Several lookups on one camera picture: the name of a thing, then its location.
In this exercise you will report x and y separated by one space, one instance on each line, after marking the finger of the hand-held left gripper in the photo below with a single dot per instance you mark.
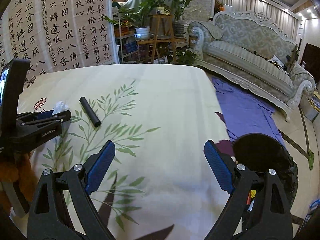
57 119
43 114

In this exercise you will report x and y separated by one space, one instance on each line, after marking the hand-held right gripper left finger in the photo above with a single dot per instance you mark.
100 167

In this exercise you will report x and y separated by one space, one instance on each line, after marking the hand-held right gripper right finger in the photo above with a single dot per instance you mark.
220 167

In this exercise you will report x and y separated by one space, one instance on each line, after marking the white plastic wrapper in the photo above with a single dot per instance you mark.
60 106

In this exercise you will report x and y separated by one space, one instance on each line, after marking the black tube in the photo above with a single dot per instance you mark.
90 112

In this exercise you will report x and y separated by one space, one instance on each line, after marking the black trash bin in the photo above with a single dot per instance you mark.
262 152

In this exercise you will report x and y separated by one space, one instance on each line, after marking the purple cloth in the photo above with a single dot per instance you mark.
245 110

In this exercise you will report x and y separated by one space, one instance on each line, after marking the floral printed sheet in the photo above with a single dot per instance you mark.
162 105

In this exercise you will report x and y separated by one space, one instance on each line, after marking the green floor object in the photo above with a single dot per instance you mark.
310 158

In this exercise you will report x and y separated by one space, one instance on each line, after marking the blue plastic bag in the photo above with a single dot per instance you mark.
315 206

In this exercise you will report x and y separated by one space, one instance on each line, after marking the blue crate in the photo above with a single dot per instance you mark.
131 47

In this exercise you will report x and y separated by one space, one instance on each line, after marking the grey storage box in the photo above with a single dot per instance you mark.
312 108

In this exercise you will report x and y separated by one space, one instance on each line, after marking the ornate grey sofa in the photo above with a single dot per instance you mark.
250 60

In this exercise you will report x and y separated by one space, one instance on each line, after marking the small leafy plant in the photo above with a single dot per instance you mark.
186 57

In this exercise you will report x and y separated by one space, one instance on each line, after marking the papers on sofa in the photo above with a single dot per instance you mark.
277 62

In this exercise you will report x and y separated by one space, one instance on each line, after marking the potted plant in white pot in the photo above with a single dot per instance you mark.
142 33

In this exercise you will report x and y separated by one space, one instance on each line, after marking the wooden plant stand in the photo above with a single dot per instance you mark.
160 42

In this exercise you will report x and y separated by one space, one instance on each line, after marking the dark cabinet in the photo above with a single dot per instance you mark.
312 60

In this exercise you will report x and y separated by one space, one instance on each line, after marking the potted plant in dark pot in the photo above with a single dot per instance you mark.
178 28

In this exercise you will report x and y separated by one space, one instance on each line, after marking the patterned small box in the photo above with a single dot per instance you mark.
162 10

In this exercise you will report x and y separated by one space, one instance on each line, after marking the white pleated curtains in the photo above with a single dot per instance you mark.
262 12

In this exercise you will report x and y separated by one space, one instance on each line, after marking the calligraphy wall hanging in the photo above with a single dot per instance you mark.
62 30

